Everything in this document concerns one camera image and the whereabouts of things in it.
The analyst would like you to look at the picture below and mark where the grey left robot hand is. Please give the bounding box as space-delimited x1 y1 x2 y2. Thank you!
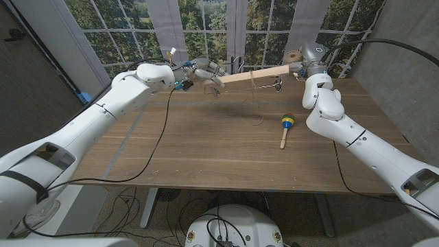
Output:
183 57 230 89

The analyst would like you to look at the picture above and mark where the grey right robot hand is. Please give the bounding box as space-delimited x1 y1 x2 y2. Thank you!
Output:
287 41 330 78

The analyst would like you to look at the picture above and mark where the wooden clothes hanger with clips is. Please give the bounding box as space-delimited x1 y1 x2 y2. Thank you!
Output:
202 56 291 99

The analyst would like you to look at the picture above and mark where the rainbow striped wooden maraca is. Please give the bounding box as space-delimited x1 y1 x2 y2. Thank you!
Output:
279 113 296 150

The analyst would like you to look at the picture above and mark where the printed forest window backdrop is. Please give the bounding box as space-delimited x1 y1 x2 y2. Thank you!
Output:
63 0 387 90

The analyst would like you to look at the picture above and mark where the white table leg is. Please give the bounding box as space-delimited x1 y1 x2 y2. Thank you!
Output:
139 187 159 230

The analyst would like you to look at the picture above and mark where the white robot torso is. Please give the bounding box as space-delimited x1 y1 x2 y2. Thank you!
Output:
184 204 285 247

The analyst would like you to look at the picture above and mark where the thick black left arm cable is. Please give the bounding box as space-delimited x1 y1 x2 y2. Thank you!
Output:
61 58 172 131

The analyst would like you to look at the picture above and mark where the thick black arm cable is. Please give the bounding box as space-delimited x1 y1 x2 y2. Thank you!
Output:
61 58 172 131
320 38 439 68

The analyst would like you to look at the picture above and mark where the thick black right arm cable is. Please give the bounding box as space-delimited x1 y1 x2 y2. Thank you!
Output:
320 38 439 68

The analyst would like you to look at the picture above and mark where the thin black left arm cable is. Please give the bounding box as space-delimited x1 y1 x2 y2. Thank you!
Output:
22 89 172 238

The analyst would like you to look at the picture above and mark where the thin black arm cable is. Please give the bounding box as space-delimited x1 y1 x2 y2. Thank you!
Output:
332 140 439 220
22 89 172 238

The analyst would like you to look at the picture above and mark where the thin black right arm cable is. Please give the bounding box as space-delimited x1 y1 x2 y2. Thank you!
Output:
332 140 439 220

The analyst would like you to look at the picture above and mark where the black torso cable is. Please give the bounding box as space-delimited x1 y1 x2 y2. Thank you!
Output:
204 214 248 246

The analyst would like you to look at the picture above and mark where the black wall hook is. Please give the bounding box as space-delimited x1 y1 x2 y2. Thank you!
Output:
3 27 27 43

